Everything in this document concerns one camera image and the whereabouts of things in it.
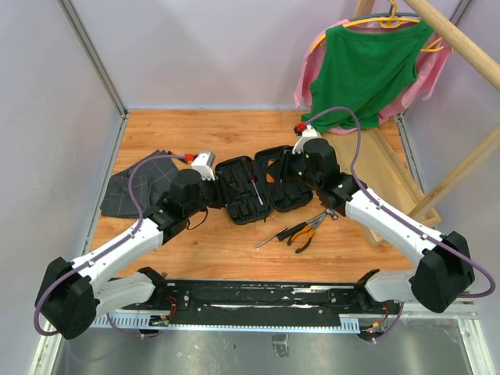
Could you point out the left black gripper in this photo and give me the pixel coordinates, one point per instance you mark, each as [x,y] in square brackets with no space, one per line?
[215,184]

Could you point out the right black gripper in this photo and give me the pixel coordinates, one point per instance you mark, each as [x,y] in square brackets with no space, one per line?
[287,158]

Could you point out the black plastic tool case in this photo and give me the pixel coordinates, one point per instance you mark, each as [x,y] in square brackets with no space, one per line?
[241,203]

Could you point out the orange-handled screwdriver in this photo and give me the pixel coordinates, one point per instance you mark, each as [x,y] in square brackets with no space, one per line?
[269,176]

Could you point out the black-handled screwdriver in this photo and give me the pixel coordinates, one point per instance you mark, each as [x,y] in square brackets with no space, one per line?
[258,195]

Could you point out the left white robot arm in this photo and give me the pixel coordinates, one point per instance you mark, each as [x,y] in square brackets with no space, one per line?
[74,293]

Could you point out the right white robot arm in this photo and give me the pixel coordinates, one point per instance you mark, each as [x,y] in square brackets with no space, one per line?
[442,268]

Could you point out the grey checked cloth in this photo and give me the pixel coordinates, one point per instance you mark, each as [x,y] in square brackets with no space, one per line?
[148,184]

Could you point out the orange-black pliers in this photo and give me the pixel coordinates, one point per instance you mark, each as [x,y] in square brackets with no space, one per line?
[308,233]

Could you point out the silver metal file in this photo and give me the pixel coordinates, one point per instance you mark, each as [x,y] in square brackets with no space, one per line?
[270,238]

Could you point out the wooden tray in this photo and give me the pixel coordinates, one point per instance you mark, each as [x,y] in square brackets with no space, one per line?
[383,167]

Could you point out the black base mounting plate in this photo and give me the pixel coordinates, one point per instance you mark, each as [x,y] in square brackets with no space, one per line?
[239,305]

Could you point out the green sleeveless shirt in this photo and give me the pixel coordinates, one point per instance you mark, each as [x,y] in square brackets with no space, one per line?
[362,73]

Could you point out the yellow clothes hanger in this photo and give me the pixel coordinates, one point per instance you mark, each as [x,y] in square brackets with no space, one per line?
[393,20]

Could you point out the pink shirt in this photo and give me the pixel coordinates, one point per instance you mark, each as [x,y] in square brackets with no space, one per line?
[428,68]

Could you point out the claw hammer black handle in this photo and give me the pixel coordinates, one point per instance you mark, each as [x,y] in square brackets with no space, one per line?
[308,224]

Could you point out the wooden rack frame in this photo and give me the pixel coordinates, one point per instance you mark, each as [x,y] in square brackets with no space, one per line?
[455,137]

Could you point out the aluminium frame rail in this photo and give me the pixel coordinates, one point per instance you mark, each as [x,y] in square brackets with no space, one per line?
[75,21]

